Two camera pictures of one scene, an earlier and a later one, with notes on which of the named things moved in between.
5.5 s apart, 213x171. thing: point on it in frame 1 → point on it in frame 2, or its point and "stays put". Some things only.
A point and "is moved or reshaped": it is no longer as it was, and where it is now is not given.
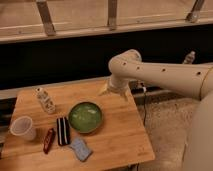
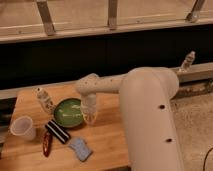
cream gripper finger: (105, 90) → (88, 118)
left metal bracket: (46, 17) stays put
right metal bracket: (194, 15) stays put
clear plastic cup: (22, 128) stays put
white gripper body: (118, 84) → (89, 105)
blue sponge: (82, 150) stays put
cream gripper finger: (126, 96) → (95, 117)
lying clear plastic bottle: (46, 101) stays put
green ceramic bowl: (85, 117) is moved or reshaped
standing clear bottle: (189, 58) stays put
